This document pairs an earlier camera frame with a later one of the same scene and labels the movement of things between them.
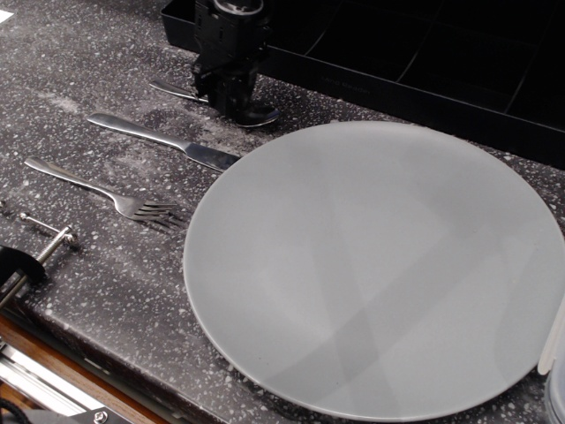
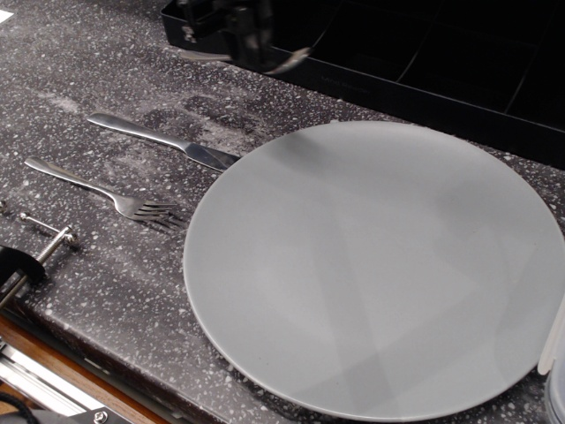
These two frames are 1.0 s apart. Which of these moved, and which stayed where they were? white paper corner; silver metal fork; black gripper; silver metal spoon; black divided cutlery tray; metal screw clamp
Moved: silver metal spoon; black gripper
Stayed: silver metal fork; metal screw clamp; black divided cutlery tray; white paper corner
